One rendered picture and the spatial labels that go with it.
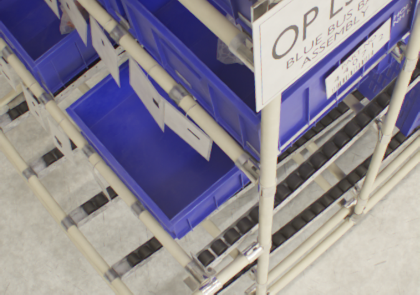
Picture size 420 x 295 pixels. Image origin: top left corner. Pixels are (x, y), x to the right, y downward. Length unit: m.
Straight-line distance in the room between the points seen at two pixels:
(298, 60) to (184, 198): 0.76
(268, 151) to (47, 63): 0.73
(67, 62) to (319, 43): 0.93
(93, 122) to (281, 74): 0.87
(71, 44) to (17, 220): 0.94
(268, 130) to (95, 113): 0.71
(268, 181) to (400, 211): 1.24
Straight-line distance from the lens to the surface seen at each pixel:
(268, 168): 1.28
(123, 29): 1.55
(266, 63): 0.95
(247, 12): 1.00
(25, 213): 2.59
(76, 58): 1.86
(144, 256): 1.98
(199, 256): 1.68
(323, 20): 0.99
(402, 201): 2.54
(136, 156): 1.77
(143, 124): 1.80
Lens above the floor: 2.32
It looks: 63 degrees down
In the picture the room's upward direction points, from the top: 7 degrees counter-clockwise
